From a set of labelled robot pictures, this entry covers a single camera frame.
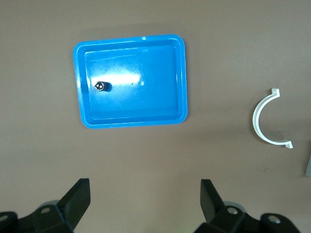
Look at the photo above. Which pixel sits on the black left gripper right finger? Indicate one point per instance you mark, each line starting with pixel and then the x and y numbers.
pixel 223 216

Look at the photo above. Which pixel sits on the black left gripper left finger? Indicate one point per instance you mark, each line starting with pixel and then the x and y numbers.
pixel 60 211

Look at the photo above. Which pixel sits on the small black cylindrical capacitor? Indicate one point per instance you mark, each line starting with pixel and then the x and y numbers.
pixel 100 86

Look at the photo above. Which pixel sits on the brown table mat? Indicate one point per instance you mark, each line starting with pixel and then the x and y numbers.
pixel 155 150

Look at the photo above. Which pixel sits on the metal mesh power supply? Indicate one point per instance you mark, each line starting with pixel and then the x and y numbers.
pixel 308 165

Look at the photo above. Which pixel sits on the blue plastic tray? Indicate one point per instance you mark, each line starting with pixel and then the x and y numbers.
pixel 136 102

